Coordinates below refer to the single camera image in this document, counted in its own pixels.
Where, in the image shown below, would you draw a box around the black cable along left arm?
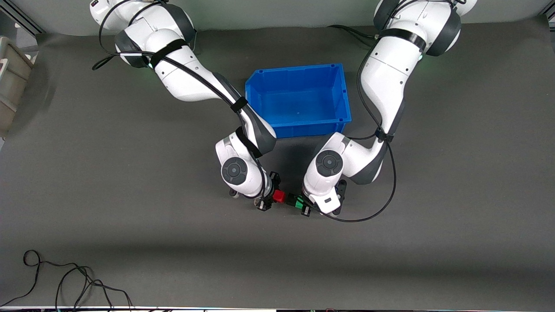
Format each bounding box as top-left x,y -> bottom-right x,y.
321,26 -> 398,223

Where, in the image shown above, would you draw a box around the dark grey table mat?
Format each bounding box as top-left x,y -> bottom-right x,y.
0,17 -> 555,309

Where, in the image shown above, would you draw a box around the black cable along right arm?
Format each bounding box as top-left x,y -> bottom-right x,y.
92,0 -> 268,205

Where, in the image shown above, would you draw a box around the loose thin black cable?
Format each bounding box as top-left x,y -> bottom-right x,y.
0,250 -> 133,311

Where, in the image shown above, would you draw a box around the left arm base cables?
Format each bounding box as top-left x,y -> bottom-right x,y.
327,24 -> 379,49

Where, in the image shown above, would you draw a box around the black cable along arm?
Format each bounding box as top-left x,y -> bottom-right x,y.
321,26 -> 398,223
92,0 -> 268,205

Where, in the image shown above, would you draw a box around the blue plastic storage bin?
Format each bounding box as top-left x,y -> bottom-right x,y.
245,63 -> 352,139

